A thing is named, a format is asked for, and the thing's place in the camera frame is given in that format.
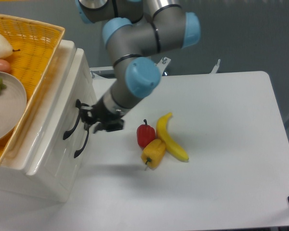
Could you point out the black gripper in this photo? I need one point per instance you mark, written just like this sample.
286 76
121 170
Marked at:
107 120

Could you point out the white top drawer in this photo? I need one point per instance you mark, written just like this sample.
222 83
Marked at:
54 167

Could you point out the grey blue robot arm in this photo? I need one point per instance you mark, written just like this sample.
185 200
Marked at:
134 30

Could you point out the white drawer cabinet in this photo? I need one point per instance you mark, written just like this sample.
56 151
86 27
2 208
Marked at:
17 162

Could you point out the red bell pepper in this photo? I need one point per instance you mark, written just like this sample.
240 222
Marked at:
145 134

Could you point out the yellow bell pepper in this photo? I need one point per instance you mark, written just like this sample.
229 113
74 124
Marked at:
153 153

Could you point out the yellow banana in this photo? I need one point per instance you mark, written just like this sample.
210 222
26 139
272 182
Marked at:
172 146

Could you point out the grey plate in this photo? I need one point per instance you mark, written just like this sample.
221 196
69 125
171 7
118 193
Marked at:
13 102

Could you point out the yellow wicker basket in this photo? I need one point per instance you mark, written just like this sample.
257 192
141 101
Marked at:
36 43

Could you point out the pink egg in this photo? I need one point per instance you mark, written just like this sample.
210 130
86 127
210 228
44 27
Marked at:
5 66

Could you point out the black top drawer handle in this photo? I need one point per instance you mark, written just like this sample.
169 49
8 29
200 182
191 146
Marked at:
74 122

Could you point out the metal table bracket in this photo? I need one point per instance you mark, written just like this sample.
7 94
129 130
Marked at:
162 65
216 67

